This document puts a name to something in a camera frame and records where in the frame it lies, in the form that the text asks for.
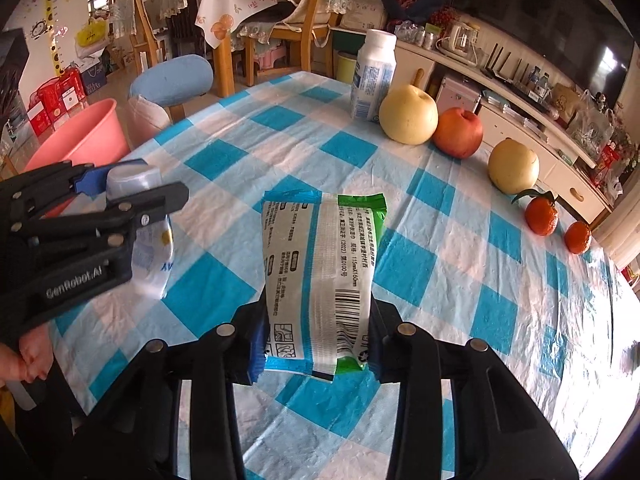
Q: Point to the black television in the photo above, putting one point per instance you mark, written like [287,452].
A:
[540,10]

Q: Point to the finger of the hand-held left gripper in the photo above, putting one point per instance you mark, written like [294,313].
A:
[160,200]
[90,182]

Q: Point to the cream television cabinet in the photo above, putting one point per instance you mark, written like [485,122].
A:
[560,160]

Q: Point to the black router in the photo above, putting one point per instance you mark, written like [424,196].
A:
[500,67]

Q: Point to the orange tangerine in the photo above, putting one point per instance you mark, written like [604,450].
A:
[577,237]

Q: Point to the white green wipes packet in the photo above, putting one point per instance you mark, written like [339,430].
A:
[315,270]

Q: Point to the pink plastic basin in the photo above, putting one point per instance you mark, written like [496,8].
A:
[85,135]

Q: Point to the dark wooden chair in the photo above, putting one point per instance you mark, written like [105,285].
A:
[182,30]

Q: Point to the red snack bag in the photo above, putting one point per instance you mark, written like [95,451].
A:
[607,160]

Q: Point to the white cardboard box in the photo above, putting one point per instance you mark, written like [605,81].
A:
[365,7]

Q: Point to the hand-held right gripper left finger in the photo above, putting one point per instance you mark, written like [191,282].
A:
[257,355]

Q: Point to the cream curtain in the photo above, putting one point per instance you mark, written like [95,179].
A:
[622,240]

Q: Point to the blue white checked tablecloth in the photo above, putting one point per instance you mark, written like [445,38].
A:
[450,285]

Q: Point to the green waste bin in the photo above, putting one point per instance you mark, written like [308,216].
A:
[345,67]

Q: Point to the white electric kettle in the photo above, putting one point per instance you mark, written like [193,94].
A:
[460,40]

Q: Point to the yellow height chart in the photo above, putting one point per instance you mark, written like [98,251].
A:
[50,10]

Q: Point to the small water bottle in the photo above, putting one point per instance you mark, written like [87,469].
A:
[535,80]
[544,85]

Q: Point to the printed clear gift bag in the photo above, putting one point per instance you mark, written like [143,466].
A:
[590,125]

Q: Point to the orange print dining tablecloth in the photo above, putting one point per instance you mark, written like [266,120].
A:
[235,5]

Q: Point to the dark blue bag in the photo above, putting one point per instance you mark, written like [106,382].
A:
[95,77]

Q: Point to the light wooden chair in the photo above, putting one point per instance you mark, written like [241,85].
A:
[145,35]

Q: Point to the person's left hand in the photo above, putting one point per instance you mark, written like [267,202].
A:
[25,360]

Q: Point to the white plastic bottle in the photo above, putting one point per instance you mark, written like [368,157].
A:
[372,80]

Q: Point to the red gift box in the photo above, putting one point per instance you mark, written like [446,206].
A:
[45,110]
[70,90]

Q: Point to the blue cushioned stool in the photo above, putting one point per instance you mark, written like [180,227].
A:
[172,77]

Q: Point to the red apple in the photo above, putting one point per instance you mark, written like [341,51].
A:
[457,132]

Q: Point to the round yellow pear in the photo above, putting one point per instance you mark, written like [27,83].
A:
[513,167]

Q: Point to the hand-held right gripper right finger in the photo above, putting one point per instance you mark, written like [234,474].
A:
[385,355]

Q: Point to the tangerine with green leaf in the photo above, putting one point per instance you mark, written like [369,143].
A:
[542,216]

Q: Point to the yellow pear with stem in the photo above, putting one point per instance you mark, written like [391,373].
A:
[407,115]

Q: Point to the clear plastic bag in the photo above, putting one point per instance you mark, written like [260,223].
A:
[147,120]

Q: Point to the pale pink storage case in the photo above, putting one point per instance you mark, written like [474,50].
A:
[457,91]

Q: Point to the wooden chair with lace cover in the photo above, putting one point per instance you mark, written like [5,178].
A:
[312,10]

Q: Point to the yellow bag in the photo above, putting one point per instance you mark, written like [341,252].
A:
[92,32]

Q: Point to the clear plastic bottle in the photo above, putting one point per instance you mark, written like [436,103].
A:
[150,255]

